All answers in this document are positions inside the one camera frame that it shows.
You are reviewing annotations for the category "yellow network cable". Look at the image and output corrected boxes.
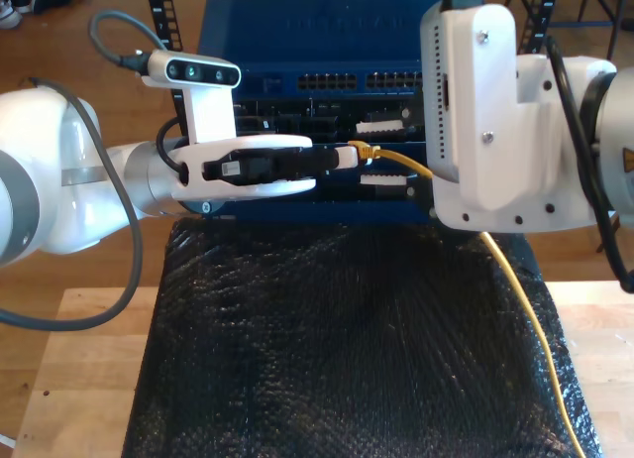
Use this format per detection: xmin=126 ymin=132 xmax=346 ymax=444
xmin=348 ymin=139 xmax=590 ymax=458

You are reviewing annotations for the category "black rack drawer tray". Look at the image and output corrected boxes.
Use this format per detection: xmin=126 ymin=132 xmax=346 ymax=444
xmin=309 ymin=141 xmax=437 ymax=204

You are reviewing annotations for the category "black rack server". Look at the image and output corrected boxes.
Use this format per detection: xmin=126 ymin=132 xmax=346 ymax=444
xmin=232 ymin=96 xmax=432 ymax=145

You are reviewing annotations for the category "black chair with blue seat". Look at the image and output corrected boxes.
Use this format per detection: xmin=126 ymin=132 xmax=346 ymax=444
xmin=504 ymin=0 xmax=628 ymax=62

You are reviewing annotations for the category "black bubble wrap mat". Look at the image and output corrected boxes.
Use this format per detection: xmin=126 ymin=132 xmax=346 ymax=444
xmin=121 ymin=215 xmax=603 ymax=458

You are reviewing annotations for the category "white shoe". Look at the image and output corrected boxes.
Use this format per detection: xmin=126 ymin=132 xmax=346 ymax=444
xmin=0 ymin=0 xmax=22 ymax=31

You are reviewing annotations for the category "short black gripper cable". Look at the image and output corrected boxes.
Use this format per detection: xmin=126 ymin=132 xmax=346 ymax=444
xmin=155 ymin=116 xmax=192 ymax=181

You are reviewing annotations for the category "thick black camera cable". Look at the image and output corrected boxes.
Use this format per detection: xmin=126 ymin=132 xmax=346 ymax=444
xmin=442 ymin=0 xmax=634 ymax=294

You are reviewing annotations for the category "blue network switch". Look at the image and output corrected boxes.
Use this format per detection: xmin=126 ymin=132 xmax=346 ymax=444
xmin=196 ymin=0 xmax=445 ymax=100

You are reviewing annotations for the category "black perforated rack frame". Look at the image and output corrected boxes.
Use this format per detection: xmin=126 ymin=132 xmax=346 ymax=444
xmin=144 ymin=0 xmax=561 ymax=132

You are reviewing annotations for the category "grey camera cable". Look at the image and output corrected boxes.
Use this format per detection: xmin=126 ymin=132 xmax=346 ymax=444
xmin=0 ymin=9 xmax=169 ymax=333

